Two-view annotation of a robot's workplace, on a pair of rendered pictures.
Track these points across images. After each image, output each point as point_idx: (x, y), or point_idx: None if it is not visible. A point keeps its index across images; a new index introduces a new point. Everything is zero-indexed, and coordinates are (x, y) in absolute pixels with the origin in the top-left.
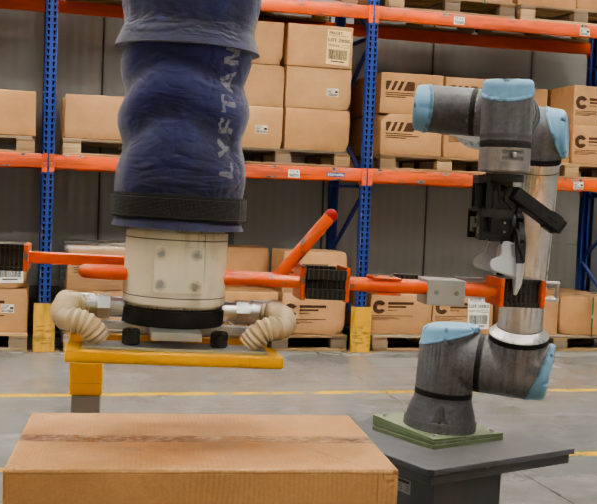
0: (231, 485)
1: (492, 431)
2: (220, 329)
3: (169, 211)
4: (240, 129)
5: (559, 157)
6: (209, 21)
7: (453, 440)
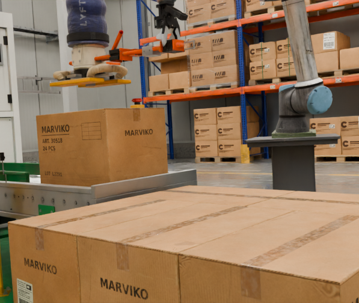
0: (72, 116)
1: (311, 132)
2: (97, 75)
3: (68, 38)
4: (89, 9)
5: None
6: None
7: (284, 134)
